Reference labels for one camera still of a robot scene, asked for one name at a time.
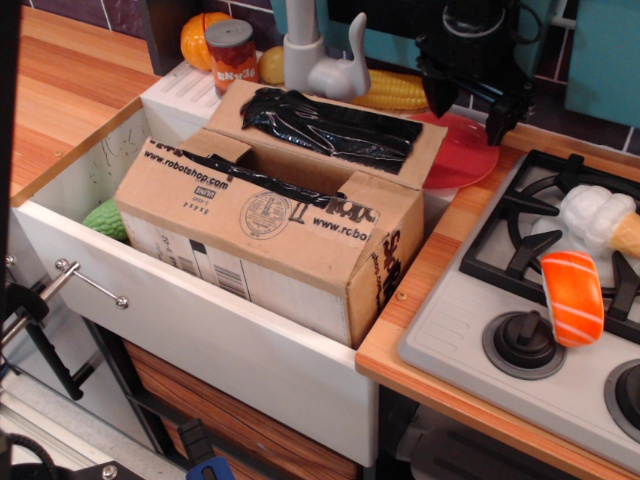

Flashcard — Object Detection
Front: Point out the grey toy faucet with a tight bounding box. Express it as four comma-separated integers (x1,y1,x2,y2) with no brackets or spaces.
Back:
283,1,371,102

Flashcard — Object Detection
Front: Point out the blue handled clamp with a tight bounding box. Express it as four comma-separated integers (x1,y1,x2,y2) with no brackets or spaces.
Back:
177,419,235,480

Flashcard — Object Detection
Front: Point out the white toy sink basin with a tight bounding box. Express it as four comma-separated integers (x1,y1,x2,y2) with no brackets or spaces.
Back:
14,94,379,468

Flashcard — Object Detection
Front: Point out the white ice cream cone toy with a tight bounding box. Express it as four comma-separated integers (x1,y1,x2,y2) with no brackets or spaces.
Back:
560,185,639,258

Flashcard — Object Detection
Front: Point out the red beans can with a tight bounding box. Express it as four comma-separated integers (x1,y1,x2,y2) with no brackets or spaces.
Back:
205,19,259,98

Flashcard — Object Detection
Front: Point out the yellow toy lemon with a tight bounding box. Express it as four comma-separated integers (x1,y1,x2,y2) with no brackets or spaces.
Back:
258,46,284,85

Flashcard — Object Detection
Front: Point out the black stove grate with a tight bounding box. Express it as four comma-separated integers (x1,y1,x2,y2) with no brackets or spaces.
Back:
460,150,639,344

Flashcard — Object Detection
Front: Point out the green toy vegetable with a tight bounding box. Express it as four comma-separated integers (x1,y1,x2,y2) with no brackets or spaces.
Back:
83,199,128,242

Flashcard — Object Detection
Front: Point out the yellow toy corn cob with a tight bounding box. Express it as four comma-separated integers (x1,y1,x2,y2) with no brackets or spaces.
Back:
352,69,428,111

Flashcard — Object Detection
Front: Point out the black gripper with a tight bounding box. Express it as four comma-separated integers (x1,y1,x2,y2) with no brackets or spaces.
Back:
416,1,536,146

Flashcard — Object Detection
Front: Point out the brown cardboard box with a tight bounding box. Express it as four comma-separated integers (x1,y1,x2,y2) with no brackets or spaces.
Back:
115,81,447,348

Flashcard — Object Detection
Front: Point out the black stove knob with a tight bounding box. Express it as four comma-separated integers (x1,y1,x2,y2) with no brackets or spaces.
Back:
604,360,639,443
482,310,567,381

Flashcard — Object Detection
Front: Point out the red plastic plate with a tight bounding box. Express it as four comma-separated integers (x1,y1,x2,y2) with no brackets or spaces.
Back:
410,112,500,190

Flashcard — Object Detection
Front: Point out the metal towel bar handle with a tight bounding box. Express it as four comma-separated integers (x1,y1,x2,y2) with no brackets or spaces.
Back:
54,258,129,310

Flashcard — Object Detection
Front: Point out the salmon sushi toy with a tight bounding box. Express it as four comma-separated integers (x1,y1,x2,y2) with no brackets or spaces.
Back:
541,250,604,347

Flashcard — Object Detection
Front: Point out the black metal clamp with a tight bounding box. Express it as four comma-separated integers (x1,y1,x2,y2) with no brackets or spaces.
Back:
1,259,95,400

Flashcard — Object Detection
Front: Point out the orange toy pumpkin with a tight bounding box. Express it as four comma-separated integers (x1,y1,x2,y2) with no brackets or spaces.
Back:
180,12,232,71

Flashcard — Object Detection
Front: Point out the grey toy stove top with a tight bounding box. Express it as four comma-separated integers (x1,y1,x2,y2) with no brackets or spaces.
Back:
399,156,639,471

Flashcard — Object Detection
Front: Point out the black cable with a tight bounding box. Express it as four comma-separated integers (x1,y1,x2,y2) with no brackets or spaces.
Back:
0,428,64,480

